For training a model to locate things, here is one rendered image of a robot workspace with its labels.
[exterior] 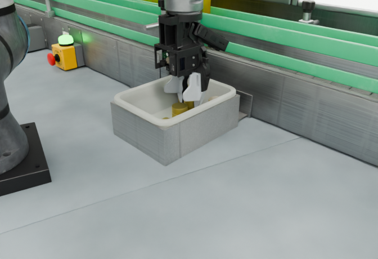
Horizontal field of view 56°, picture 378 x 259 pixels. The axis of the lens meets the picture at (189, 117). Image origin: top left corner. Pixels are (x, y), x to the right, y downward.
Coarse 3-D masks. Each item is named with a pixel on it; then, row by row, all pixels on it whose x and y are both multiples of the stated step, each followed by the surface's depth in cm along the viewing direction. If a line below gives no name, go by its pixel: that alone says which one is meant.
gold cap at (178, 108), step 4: (176, 104) 76; (180, 104) 76; (184, 104) 76; (172, 108) 75; (176, 108) 75; (180, 108) 75; (184, 108) 75; (172, 112) 76; (176, 112) 75; (180, 112) 75; (172, 116) 76
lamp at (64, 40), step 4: (60, 36) 111; (64, 36) 110; (68, 36) 110; (60, 40) 110; (64, 40) 109; (68, 40) 110; (72, 40) 111; (60, 44) 110; (64, 44) 110; (68, 44) 110; (72, 44) 111
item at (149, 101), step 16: (160, 80) 81; (128, 96) 76; (144, 96) 79; (160, 96) 82; (176, 96) 86; (208, 96) 83; (224, 96) 73; (144, 112) 67; (160, 112) 83; (192, 112) 67
